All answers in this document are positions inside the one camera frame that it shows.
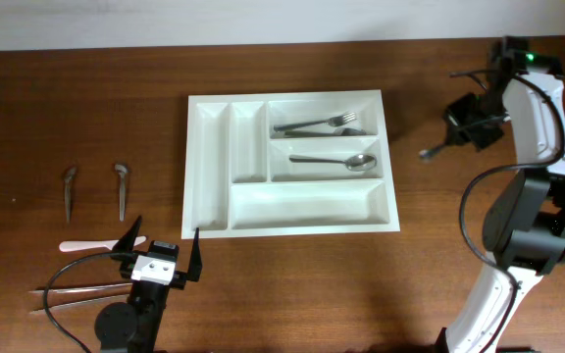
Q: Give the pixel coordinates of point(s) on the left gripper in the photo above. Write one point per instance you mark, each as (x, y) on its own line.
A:
(179, 277)

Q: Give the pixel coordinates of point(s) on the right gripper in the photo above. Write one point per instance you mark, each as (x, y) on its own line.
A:
(461, 135)

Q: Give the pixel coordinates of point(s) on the metal tablespoon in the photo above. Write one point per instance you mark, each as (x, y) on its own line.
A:
(427, 154)
(355, 163)

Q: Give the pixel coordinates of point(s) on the small metal teaspoon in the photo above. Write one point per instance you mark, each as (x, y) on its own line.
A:
(68, 180)
(122, 172)

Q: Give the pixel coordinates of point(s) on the metal fork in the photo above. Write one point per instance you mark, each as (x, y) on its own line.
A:
(341, 131)
(335, 121)

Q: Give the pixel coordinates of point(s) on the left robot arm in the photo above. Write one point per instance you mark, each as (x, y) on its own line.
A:
(133, 325)

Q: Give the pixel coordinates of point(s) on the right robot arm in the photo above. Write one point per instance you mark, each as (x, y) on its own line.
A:
(524, 229)

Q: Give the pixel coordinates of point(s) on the white cutlery tray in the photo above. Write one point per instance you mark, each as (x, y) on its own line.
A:
(238, 181)

